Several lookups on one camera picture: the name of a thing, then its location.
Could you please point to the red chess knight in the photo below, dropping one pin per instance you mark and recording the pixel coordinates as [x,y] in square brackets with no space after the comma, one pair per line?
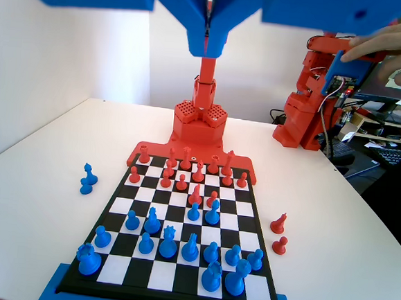
[195,197]

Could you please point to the blue chess knight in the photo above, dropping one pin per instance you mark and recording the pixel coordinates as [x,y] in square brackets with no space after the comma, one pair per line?
[90,177]
[152,224]

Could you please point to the red chess bishop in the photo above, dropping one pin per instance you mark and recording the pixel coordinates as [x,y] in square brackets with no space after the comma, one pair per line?
[199,174]
[172,160]

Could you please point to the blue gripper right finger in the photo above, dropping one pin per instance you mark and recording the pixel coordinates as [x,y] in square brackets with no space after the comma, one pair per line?
[319,10]

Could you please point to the blue chess queen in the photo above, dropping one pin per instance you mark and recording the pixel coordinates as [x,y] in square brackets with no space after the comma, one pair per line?
[167,248]

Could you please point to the red robot arm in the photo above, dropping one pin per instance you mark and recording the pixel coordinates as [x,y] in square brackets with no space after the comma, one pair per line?
[198,129]

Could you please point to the red teleoperation leader arm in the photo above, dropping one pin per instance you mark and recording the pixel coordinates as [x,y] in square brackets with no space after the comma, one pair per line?
[300,123]

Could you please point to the black and white chessboard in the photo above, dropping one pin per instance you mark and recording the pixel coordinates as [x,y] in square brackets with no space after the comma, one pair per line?
[163,275]

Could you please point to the black computer monitor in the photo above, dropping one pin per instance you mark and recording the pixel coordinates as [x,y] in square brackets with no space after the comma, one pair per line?
[372,87]

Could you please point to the blue chess rook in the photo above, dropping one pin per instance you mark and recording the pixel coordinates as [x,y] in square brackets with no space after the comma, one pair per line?
[210,279]
[89,263]

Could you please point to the dark laptop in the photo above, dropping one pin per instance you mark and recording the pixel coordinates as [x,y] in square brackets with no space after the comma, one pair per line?
[359,164]

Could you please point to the blue chess pawn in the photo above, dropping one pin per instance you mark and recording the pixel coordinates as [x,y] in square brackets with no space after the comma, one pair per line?
[232,257]
[146,246]
[102,239]
[210,255]
[132,222]
[255,260]
[85,189]
[193,213]

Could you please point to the blue base plate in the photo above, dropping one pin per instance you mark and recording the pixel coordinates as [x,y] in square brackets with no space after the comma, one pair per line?
[50,291]

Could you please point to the red chess pawn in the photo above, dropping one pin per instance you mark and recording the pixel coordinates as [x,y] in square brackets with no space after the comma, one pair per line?
[279,247]
[134,176]
[212,197]
[242,181]
[227,180]
[168,171]
[181,184]
[165,182]

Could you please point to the red chess king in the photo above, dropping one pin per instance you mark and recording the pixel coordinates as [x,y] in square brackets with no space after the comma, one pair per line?
[229,162]

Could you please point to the captured red pawn upper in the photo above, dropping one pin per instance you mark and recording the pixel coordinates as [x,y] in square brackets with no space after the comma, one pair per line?
[278,225]

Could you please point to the red chess queen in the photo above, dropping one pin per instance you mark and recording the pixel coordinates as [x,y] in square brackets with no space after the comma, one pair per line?
[185,162]

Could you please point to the black keyboard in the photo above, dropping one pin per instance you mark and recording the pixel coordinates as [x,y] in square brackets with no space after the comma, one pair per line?
[392,156]

